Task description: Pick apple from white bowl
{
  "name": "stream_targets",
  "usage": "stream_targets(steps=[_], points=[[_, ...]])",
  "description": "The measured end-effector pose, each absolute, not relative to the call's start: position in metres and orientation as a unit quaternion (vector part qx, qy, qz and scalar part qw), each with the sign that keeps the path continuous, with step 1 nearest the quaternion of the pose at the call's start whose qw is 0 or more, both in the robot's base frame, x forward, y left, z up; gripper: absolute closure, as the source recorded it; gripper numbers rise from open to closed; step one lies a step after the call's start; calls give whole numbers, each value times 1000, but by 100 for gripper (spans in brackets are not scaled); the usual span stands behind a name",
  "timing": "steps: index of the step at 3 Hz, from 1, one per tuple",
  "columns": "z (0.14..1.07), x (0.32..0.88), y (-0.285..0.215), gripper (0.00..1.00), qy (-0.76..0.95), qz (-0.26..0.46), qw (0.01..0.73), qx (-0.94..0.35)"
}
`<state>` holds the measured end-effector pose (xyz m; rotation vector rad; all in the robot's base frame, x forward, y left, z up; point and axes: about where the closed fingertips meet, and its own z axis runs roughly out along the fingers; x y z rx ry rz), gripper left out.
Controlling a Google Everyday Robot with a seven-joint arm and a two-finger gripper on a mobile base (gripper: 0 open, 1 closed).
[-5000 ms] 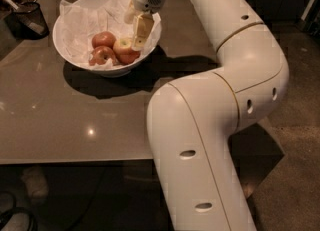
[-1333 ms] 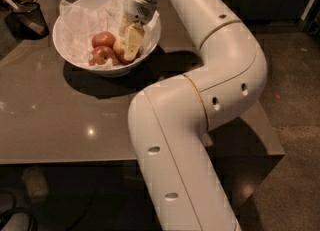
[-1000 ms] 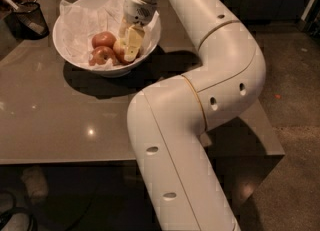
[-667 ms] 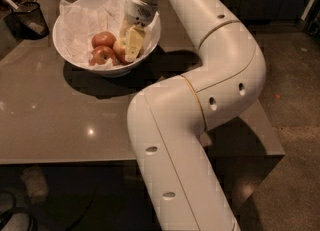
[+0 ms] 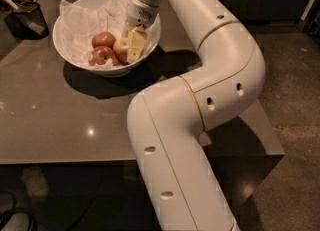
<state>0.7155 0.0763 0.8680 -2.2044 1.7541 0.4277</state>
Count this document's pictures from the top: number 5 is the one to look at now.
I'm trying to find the black mesh basket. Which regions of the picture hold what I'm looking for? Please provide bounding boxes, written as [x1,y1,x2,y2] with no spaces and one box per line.
[14,2,49,40]

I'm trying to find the red apple front left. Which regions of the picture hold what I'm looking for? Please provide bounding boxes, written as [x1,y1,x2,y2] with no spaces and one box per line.
[89,46,117,66]

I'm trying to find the white ceramic bowl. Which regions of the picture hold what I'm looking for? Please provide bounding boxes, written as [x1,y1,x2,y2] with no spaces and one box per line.
[52,0,162,78]

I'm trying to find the black and white shoe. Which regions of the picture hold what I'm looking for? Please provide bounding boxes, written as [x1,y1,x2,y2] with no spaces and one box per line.
[0,191,38,231]

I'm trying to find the red-yellow apple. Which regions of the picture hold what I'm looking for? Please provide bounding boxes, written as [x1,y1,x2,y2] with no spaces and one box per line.
[113,37,129,65]

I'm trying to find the white sock foot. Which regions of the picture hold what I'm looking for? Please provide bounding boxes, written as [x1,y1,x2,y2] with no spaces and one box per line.
[21,166,49,204]

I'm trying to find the red apple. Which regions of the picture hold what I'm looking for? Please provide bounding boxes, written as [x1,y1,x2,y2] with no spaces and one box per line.
[92,31,116,48]
[89,46,117,66]

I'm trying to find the white crumpled paper liner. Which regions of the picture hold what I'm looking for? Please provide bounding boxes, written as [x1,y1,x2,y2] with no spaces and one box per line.
[59,0,162,70]

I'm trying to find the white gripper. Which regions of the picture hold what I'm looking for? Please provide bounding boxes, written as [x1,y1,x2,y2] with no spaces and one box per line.
[121,0,159,64]

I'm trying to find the red apple back left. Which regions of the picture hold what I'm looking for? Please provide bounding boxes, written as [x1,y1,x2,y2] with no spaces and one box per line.
[92,31,116,48]

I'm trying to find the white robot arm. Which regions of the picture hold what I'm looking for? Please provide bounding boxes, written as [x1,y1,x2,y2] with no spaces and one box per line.
[127,0,265,231]

